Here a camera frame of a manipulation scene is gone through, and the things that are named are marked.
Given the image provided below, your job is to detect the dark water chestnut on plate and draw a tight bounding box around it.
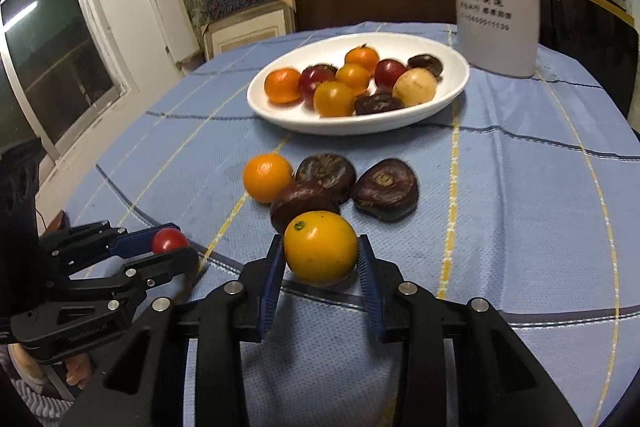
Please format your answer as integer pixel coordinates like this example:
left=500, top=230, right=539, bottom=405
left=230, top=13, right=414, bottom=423
left=355, top=92, right=405, bottom=116

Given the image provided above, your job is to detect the large orange mandarin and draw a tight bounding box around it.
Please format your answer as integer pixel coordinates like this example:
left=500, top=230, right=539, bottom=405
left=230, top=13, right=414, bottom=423
left=264, top=67, right=302, bottom=105

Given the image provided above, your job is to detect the orange tomato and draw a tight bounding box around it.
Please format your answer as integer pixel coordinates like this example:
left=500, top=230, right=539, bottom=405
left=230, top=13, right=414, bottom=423
left=314, top=81, right=356, bottom=117
left=242, top=153, right=293, bottom=205

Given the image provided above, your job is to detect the small red cherry tomato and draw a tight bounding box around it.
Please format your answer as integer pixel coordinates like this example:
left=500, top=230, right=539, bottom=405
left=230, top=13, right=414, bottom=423
left=152, top=228, right=190, bottom=254

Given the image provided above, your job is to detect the person left hand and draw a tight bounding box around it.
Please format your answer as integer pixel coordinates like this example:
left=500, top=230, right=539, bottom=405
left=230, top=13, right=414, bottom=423
left=6, top=343, right=94, bottom=390

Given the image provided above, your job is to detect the yellow-orange cherry tomato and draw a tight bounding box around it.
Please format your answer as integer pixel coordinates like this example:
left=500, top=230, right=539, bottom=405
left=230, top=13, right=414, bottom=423
left=335, top=64, right=371, bottom=96

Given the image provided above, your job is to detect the red cherry tomato on plate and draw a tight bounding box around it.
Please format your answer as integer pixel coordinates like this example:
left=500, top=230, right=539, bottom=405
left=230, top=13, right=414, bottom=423
left=298, top=64, right=337, bottom=109

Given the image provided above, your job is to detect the small orange with stem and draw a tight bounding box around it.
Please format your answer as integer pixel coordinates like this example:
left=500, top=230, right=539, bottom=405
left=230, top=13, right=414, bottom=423
left=344, top=44, right=380, bottom=76

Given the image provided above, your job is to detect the framed picture panel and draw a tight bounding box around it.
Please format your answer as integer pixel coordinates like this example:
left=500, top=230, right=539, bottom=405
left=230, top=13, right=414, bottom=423
left=202, top=0, right=296, bottom=61

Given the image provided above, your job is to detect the yellow tomato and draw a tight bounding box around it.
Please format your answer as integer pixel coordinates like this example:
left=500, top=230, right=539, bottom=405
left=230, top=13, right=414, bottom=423
left=283, top=210, right=358, bottom=287

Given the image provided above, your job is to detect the dark water chestnut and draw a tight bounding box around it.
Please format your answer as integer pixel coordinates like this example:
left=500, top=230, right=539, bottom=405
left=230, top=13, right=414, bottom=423
left=270, top=181, right=341, bottom=234
left=295, top=153, right=357, bottom=205
left=407, top=53, right=444, bottom=78
left=355, top=92, right=405, bottom=116
left=352, top=158, right=420, bottom=222

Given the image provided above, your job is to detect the window with white frame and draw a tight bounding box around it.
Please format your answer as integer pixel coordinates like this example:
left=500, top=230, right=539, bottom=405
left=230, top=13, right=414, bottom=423
left=1, top=0, right=134, bottom=160

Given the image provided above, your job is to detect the pale tan round fruit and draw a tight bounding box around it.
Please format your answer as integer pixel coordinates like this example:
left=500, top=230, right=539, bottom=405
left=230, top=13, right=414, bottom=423
left=392, top=68, right=437, bottom=107

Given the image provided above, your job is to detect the white oval plate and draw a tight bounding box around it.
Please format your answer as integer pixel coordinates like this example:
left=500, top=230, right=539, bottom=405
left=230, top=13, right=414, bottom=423
left=247, top=32, right=470, bottom=135

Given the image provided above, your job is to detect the dark red cherry tomato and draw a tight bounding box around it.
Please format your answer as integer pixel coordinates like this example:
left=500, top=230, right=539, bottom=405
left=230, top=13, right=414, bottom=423
left=373, top=58, right=407, bottom=92

